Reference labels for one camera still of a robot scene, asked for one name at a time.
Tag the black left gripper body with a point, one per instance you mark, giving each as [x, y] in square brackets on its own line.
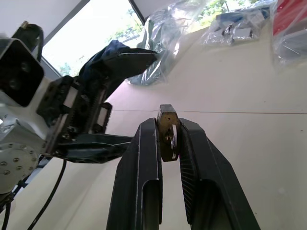
[76, 112]

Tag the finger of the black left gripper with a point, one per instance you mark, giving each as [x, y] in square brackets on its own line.
[132, 60]
[96, 147]

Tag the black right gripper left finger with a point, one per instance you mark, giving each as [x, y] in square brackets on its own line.
[134, 172]

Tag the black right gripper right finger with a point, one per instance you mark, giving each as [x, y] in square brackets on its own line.
[211, 172]

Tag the brass padlock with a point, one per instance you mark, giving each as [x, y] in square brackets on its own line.
[165, 117]

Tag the dark blue cloth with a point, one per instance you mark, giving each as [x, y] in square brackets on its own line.
[115, 46]

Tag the clear bag with teal item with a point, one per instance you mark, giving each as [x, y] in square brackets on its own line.
[158, 36]

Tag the clear bag with grey parts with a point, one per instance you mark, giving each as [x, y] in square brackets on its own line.
[237, 26]

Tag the clear bag with red item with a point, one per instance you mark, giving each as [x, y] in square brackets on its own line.
[290, 28]

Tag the dark window frame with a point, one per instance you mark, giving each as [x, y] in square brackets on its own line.
[138, 10]

